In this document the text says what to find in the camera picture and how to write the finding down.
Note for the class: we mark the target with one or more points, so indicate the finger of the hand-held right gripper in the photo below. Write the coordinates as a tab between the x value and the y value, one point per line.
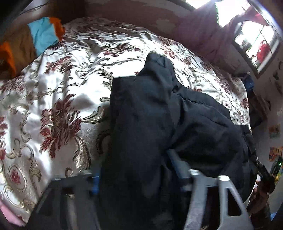
256	159

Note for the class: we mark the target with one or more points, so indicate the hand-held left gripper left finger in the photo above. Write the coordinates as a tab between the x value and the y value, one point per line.
95	183

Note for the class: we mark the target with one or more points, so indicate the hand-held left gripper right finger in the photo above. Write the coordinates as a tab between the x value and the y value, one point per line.
179	170

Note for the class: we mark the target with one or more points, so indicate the dark navy padded jacket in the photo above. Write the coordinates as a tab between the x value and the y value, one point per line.
154	110

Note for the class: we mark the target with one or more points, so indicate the person's right forearm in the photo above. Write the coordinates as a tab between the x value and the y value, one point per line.
260	222

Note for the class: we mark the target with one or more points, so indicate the person's right hand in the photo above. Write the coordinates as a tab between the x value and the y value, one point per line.
257	199

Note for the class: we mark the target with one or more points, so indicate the dark blue cloth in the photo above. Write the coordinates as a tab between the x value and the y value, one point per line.
249	81

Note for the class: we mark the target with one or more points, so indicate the pink bed sheet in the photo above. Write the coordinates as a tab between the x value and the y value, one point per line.
8	214

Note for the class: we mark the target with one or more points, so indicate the floral satin bedspread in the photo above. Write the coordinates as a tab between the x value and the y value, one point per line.
66	77

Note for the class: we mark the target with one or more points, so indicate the red hanging cloth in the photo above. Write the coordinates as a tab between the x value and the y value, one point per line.
263	48

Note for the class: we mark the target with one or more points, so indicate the window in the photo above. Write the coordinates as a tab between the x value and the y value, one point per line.
249	28

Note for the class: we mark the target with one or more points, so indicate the orange cloth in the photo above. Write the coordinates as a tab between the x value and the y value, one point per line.
8	55
56	26

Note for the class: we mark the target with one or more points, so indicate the light blue cloth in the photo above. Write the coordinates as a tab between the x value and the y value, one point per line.
43	35

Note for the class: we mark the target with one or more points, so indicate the colourful wall sticker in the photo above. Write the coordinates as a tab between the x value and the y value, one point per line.
276	153
274	131

